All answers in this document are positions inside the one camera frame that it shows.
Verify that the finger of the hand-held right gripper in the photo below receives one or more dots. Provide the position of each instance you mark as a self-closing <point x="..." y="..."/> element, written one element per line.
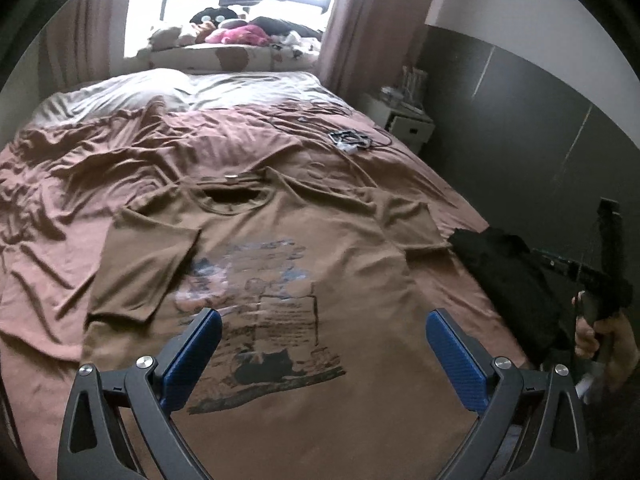
<point x="557" y="263"/>

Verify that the clear container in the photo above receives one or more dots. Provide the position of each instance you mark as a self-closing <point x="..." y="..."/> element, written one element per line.
<point x="416" y="85"/>

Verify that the beige plush toy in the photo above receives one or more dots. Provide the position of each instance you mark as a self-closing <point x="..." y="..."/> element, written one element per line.
<point x="167" y="35"/>

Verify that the pink plush toy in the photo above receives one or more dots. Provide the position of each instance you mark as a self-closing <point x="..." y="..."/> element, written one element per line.
<point x="240" y="35"/>

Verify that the brown printed t-shirt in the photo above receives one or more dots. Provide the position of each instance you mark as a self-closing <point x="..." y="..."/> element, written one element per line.
<point x="350" y="270"/>

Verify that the person's right hand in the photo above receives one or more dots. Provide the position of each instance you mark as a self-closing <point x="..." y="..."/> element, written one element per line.
<point x="620" y="345"/>

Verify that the white bed sheet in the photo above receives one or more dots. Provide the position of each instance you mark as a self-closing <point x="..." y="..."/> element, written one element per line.
<point x="150" y="90"/>

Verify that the black plush toy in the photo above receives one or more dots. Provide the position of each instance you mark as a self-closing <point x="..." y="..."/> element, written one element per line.
<point x="212" y="15"/>

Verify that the white nightstand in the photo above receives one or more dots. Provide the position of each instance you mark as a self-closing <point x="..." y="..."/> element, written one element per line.
<point x="405" y="127"/>

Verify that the white brown patched long pillow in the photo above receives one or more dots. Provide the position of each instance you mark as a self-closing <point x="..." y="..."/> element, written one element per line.
<point x="230" y="55"/>

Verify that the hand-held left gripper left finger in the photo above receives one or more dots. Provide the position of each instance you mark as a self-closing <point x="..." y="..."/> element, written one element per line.
<point x="200" y="355"/>

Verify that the pinkish curtain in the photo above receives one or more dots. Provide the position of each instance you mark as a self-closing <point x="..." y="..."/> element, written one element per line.
<point x="90" y="35"/>
<point x="360" y="35"/>

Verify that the black cloth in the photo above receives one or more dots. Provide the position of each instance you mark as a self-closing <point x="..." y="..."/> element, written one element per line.
<point x="280" y="25"/>

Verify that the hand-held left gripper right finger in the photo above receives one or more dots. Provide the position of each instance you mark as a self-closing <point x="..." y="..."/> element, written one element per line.
<point x="457" y="355"/>

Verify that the black folded garment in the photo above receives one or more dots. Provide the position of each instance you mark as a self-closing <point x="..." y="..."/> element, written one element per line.
<point x="505" y="280"/>

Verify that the pinkish brown blanket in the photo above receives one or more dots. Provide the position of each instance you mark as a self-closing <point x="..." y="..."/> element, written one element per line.
<point x="75" y="185"/>

